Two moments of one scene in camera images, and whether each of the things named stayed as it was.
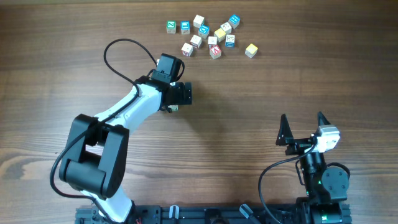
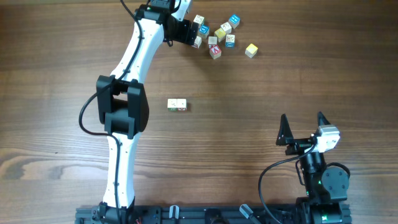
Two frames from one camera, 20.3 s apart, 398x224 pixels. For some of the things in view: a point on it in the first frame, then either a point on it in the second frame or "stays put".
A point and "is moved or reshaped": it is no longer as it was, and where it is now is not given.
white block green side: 175,107 stays put
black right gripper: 285,137 stays put
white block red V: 187,50 is moved or reshaped
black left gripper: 181,98 to 183,37
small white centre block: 212,40 stays put
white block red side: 196,42 stays put
